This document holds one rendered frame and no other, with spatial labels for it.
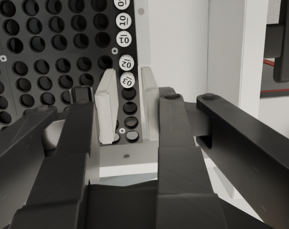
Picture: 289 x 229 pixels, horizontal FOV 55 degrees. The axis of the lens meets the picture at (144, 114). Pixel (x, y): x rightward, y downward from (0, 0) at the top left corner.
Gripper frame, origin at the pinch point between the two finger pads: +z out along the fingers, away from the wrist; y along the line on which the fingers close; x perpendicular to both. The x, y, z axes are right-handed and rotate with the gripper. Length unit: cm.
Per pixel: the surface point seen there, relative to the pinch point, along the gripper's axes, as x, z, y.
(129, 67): 1.2, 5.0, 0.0
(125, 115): -3.4, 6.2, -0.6
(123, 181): -18.4, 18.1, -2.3
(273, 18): 0, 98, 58
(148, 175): -17.4, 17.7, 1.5
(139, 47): 1.9, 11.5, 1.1
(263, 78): -8.9, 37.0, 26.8
